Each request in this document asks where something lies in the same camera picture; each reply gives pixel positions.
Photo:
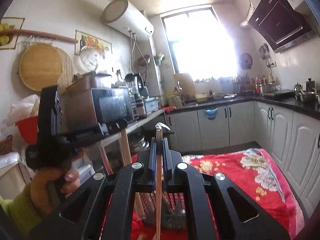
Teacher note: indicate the silver microwave oven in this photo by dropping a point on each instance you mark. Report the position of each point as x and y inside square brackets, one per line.
[98, 106]

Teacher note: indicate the wooden chopsticks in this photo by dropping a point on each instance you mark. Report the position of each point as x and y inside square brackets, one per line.
[126, 157]

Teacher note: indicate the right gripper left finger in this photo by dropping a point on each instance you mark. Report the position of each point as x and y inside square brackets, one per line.
[120, 193]

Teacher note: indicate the person's left hand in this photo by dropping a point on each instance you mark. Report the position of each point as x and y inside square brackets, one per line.
[50, 184]

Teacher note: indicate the round wooden cutting board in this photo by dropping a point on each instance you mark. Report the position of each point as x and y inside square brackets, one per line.
[40, 66]

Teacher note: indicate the kitchen window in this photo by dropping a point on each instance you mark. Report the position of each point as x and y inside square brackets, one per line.
[200, 44]

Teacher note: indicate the steel bowl on counter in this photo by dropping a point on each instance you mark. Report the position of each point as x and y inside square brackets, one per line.
[306, 96]

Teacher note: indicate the black blender jug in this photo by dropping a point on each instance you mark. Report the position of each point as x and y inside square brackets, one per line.
[135, 82]

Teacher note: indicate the blue bag on cabinet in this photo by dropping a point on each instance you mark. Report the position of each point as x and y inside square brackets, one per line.
[210, 113]

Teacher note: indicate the dark green utensil basket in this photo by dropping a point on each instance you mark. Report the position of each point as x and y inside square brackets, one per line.
[173, 214]

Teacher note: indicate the woven round mat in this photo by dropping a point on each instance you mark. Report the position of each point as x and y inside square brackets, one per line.
[66, 78]

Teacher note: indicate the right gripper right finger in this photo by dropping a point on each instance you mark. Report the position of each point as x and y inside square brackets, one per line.
[182, 178]

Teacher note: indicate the wooden rolling pin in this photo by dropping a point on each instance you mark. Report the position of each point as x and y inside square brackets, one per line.
[39, 34]

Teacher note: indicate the chopsticks pair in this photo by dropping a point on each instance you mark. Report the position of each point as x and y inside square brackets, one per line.
[158, 175]

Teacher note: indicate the white water heater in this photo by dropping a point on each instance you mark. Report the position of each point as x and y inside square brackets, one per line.
[125, 18]

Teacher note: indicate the red floral tablecloth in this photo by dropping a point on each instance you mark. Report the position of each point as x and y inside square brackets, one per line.
[254, 171]

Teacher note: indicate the green sleeve forearm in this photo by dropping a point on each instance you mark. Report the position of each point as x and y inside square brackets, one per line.
[21, 211]

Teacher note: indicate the red plastic basin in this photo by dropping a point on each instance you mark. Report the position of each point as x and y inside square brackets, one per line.
[28, 129]

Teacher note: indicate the white lower kitchen cabinets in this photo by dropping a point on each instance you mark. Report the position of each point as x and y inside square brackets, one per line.
[289, 135]

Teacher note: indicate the black range hood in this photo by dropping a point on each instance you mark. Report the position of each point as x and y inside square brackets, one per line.
[279, 24]

